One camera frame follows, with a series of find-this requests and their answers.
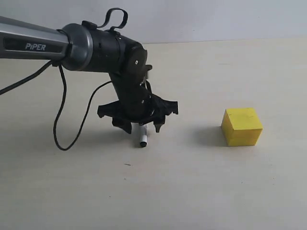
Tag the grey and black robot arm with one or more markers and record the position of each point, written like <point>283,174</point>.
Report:
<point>82,47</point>

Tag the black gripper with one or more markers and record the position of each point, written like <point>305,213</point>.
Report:
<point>156,110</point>

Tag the black and white marker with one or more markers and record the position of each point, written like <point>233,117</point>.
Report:
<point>143,135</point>

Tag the yellow foam cube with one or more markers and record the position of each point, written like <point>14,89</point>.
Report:
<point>241,127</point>

